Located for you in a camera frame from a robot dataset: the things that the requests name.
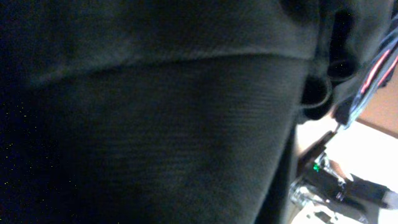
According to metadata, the black t-shirt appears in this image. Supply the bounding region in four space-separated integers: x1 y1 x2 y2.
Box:
1 0 397 223

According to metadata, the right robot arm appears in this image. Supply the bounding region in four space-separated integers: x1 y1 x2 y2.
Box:
289 131 397 223

